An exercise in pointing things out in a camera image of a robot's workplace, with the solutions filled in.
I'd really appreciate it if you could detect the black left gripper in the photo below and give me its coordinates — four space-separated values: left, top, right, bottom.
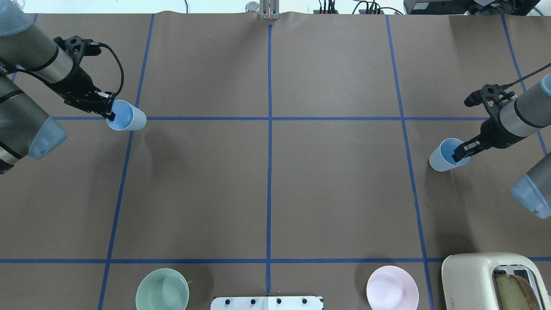
53 37 116 122

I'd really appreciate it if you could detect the bread slice in toaster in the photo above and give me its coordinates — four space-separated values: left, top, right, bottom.
494 273 542 310

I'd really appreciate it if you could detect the blue cup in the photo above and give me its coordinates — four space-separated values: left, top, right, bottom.
428 138 470 172
106 99 146 131

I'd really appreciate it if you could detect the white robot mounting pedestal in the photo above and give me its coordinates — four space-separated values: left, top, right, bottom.
210 296 324 310

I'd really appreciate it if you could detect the cream toaster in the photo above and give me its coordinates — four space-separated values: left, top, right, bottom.
441 252 550 310

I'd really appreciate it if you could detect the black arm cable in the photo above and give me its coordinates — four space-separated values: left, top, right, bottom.
88 42 125 100
501 62 551 91

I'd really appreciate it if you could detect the green bowl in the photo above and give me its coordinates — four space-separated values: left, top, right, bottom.
135 268 190 310

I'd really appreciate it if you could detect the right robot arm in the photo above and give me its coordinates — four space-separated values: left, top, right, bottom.
451 74 551 219

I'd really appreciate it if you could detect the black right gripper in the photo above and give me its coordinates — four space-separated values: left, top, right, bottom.
452 84 517 162

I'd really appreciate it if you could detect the pink bowl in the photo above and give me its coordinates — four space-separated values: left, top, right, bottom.
365 265 420 310

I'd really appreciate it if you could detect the aluminium frame post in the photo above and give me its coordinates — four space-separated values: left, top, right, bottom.
258 0 280 20

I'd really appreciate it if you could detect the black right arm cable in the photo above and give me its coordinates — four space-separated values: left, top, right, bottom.
501 62 551 91

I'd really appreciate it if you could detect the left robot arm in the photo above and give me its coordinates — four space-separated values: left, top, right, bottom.
0 0 122 174

